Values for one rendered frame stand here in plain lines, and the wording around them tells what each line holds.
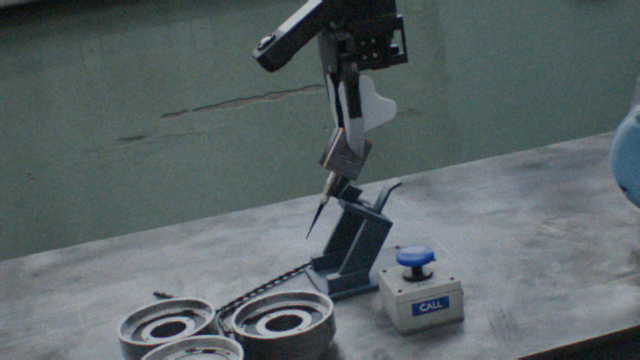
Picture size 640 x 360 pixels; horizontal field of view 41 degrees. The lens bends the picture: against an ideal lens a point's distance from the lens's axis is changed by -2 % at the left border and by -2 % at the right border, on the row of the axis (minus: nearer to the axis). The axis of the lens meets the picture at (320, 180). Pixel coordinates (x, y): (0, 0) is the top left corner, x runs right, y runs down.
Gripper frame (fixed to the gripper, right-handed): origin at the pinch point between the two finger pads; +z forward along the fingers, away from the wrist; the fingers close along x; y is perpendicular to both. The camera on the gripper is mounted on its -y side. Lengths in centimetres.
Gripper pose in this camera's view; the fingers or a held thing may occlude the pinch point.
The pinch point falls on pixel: (348, 144)
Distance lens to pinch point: 100.0
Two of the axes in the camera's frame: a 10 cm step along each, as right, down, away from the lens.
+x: -2.6, -2.5, 9.3
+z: 1.5, 9.4, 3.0
